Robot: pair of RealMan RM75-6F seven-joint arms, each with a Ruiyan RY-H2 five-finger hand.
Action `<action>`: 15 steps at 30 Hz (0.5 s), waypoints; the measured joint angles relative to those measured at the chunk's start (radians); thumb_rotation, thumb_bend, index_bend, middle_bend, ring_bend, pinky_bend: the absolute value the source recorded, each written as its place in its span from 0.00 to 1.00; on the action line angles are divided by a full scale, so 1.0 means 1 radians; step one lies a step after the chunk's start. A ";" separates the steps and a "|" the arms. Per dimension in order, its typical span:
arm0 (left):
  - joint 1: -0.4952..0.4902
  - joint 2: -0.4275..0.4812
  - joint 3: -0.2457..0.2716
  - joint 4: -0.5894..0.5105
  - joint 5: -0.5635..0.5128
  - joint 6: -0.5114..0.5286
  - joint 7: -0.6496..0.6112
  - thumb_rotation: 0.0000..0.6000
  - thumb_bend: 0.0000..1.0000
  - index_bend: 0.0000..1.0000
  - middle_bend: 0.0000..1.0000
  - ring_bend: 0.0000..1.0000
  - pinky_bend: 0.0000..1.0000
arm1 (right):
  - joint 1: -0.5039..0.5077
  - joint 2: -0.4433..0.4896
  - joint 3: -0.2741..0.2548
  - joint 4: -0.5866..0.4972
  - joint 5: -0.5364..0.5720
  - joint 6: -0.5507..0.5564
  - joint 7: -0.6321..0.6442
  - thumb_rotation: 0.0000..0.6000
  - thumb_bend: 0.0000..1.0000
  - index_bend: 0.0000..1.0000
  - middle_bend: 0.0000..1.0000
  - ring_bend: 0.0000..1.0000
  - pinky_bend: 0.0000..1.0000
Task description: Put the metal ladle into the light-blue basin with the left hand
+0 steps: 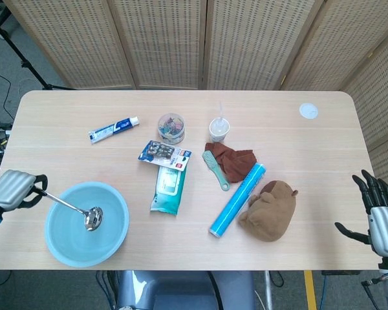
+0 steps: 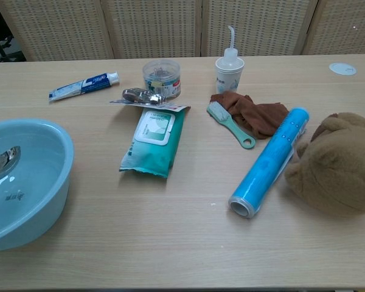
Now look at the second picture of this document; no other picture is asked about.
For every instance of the blue cling film roll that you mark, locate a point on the blue cling film roll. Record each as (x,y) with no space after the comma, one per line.
(270,161)

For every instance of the brown cloth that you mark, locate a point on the brown cloth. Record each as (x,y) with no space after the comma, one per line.
(255,115)

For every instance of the brown plush toy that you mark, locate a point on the brown plush toy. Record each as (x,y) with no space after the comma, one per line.
(334,167)

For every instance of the light blue plastic basin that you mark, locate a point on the light blue plastic basin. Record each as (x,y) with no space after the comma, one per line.
(36,188)

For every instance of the green wet wipes pack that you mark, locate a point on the green wet wipes pack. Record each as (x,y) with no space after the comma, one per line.
(153,140)

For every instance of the silver blister pack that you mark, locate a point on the silver blister pack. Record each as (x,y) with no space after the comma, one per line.
(141,96)

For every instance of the blue white toothpaste tube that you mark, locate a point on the blue white toothpaste tube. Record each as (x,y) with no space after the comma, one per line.
(82,85)

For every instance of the green scrub brush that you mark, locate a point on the green scrub brush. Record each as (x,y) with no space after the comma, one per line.
(232,124)

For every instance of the white squeeze bottle bent nozzle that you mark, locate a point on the white squeeze bottle bent nozzle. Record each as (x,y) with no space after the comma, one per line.
(230,54)

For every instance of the clear round clip container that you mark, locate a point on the clear round clip container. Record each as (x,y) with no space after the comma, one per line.
(161,79)

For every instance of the stainless steel ladle spoon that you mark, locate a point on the stainless steel ladle spoon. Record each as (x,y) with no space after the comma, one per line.
(3,162)

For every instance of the woven folding screen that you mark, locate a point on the woven folding screen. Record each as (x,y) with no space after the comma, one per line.
(182,27)

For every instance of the black chair base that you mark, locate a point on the black chair base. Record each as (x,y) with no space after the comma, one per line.
(0,36)

